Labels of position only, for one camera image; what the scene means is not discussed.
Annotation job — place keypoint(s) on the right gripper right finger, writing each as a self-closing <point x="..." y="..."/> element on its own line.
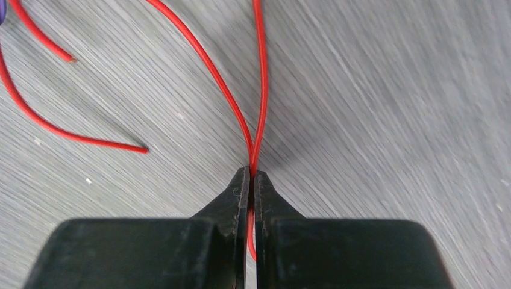
<point x="294" y="251"/>

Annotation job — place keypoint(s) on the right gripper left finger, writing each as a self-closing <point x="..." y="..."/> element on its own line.
<point x="207" y="250"/>

